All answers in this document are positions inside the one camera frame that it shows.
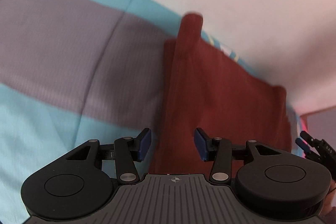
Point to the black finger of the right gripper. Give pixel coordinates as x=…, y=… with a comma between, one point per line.
x=317, y=150

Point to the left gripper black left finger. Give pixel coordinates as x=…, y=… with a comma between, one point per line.
x=85, y=179

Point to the blue and mauve bedsheet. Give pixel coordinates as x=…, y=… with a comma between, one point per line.
x=73, y=70

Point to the dark red knit sweater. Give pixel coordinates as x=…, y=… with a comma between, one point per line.
x=204, y=88

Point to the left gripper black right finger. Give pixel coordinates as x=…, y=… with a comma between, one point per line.
x=266, y=180

